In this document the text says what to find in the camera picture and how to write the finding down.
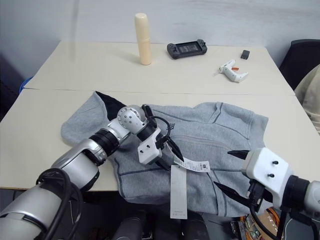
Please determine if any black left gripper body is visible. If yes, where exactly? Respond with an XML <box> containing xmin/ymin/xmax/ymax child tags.
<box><xmin>155</xmin><ymin>134</ymin><xmax>169</xmax><ymax>151</ymax></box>

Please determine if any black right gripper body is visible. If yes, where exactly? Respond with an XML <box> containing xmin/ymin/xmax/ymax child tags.
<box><xmin>248</xmin><ymin>179</ymin><xmax>274</xmax><ymax>214</ymax></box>

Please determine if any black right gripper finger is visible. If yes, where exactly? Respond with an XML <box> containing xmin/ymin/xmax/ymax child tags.
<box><xmin>213</xmin><ymin>181</ymin><xmax>251</xmax><ymax>208</ymax></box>
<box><xmin>227</xmin><ymin>149</ymin><xmax>251</xmax><ymax>162</ymax></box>

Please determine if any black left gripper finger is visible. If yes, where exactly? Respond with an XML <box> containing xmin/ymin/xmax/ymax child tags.
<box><xmin>154</xmin><ymin>159</ymin><xmax>174</xmax><ymax>172</ymax></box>
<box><xmin>164</xmin><ymin>136</ymin><xmax>185</xmax><ymax>163</ymax></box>

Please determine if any grey zip jacket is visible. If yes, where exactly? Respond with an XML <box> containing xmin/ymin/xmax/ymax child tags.
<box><xmin>61</xmin><ymin>90</ymin><xmax>270</xmax><ymax>218</ymax></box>

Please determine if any white barcode price tag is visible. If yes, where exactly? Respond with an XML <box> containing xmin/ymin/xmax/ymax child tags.
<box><xmin>173</xmin><ymin>158</ymin><xmax>211</xmax><ymax>173</ymax></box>

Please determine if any long white paper tag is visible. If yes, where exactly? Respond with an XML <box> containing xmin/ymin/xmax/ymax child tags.
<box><xmin>169</xmin><ymin>164</ymin><xmax>188</xmax><ymax>220</ymax></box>

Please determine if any dark rounded shape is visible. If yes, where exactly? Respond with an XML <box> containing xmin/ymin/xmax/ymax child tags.
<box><xmin>117</xmin><ymin>216</ymin><xmax>145</xmax><ymax>240</ymax></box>

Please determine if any white hot glue gun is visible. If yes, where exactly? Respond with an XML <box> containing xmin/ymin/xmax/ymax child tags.
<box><xmin>213</xmin><ymin>59</ymin><xmax>249</xmax><ymax>83</ymax></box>

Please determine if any beige fabric bundle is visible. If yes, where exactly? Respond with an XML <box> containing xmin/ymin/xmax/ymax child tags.
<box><xmin>294</xmin><ymin>66</ymin><xmax>320</xmax><ymax>137</ymax></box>

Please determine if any black handheld game controller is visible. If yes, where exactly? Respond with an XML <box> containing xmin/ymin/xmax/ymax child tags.
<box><xmin>166</xmin><ymin>41</ymin><xmax>209</xmax><ymax>60</ymax></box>

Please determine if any cream cylindrical bottle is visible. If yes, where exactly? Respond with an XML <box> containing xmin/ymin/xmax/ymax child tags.
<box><xmin>134</xmin><ymin>12</ymin><xmax>153</xmax><ymax>67</ymax></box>

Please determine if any black chair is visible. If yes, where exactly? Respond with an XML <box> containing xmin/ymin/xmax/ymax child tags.
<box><xmin>278</xmin><ymin>39</ymin><xmax>320</xmax><ymax>91</ymax></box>

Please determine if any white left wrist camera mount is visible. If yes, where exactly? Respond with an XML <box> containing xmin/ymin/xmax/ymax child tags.
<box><xmin>136</xmin><ymin>127</ymin><xmax>164</xmax><ymax>165</ymax></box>

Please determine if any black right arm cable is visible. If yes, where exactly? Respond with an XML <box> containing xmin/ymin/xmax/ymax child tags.
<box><xmin>248</xmin><ymin>179</ymin><xmax>297</xmax><ymax>240</ymax></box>

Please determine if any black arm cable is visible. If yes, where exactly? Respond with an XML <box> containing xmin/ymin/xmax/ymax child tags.
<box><xmin>248</xmin><ymin>179</ymin><xmax>297</xmax><ymax>240</ymax></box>
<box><xmin>36</xmin><ymin>104</ymin><xmax>173</xmax><ymax>240</ymax></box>

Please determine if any orange wire bundle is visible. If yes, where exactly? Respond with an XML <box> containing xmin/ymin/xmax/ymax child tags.
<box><xmin>229</xmin><ymin>206</ymin><xmax>281</xmax><ymax>240</ymax></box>

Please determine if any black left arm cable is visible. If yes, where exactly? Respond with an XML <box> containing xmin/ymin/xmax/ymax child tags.
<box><xmin>36</xmin><ymin>104</ymin><xmax>173</xmax><ymax>240</ymax></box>

